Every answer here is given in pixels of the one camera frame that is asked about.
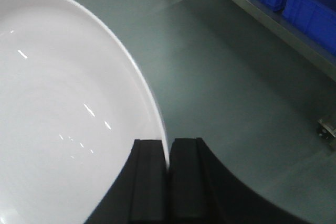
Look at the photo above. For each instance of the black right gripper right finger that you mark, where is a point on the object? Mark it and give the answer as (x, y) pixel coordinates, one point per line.
(203, 190)

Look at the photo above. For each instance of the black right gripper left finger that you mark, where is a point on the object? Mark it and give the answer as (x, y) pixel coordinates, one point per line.
(138, 194)

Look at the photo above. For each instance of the pink white plate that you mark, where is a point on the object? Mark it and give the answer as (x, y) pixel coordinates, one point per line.
(73, 101)

